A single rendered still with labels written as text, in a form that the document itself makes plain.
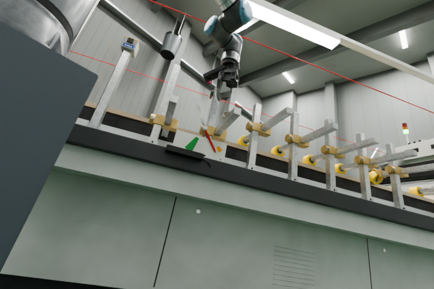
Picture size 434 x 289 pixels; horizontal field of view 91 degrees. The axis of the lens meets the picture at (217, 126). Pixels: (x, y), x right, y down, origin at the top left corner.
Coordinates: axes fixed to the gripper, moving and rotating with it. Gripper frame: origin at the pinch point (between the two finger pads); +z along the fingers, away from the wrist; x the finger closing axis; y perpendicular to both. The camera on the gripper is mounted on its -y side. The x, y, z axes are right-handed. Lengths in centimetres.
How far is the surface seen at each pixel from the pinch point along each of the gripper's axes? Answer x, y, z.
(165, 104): 3.0, -27.5, 2.4
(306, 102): 762, 130, -495
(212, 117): 15.7, -6.0, 1.3
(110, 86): -10, -50, 2
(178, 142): 8.4, -17.3, 20.0
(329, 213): 55, 56, 34
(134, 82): 317, -354, -250
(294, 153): 41, 37, 8
